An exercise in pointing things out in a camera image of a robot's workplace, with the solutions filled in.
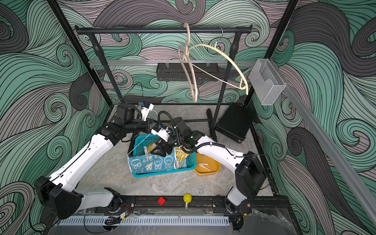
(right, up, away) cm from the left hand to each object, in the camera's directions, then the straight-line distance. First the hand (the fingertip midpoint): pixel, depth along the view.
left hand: (161, 122), depth 71 cm
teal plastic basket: (-10, -9, -2) cm, 14 cm away
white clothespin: (+23, -26, +14) cm, 37 cm away
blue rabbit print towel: (-5, -23, +8) cm, 25 cm away
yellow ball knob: (+13, -39, +1) cm, 42 cm away
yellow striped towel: (+10, -18, +10) cm, 23 cm away
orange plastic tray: (+25, -26, +14) cm, 39 cm away
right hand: (-4, -13, 0) cm, 14 cm away
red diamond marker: (0, -41, +2) cm, 41 cm away
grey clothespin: (-7, -15, 0) cm, 16 cm away
